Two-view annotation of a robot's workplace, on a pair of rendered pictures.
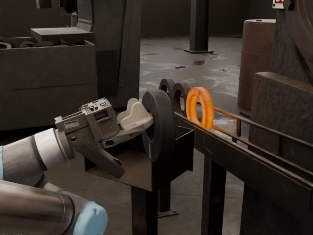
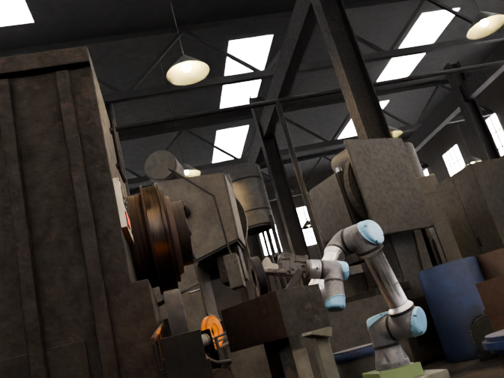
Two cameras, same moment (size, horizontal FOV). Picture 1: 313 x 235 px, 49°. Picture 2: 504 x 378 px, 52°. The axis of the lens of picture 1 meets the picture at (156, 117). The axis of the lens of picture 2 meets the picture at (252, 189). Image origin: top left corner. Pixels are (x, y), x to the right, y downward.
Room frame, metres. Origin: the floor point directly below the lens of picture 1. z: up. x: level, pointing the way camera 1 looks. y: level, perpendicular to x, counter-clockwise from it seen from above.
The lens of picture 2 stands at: (2.64, 0.27, 0.57)
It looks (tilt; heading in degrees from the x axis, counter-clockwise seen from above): 17 degrees up; 186
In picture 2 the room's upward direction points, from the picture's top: 15 degrees counter-clockwise
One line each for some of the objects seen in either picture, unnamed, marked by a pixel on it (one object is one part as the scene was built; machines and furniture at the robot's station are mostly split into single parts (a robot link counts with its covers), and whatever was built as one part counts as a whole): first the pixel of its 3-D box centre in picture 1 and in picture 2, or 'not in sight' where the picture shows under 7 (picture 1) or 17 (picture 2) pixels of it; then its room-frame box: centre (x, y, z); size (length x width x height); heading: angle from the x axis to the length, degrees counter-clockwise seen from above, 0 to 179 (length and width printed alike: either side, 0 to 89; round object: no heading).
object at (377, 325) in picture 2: not in sight; (382, 328); (0.19, 0.42, 0.52); 0.13 x 0.12 x 0.14; 55
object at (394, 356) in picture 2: not in sight; (389, 355); (0.19, 0.41, 0.40); 0.15 x 0.15 x 0.10
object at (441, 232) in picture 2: not in sight; (433, 232); (-7.00, 2.24, 1.74); 1.10 x 0.70 x 3.48; 8
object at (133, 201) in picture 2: not in sight; (140, 241); (0.60, -0.46, 1.11); 0.47 x 0.10 x 0.47; 18
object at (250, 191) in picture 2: not in sight; (265, 263); (-8.45, -1.07, 2.25); 0.92 x 0.92 x 4.50
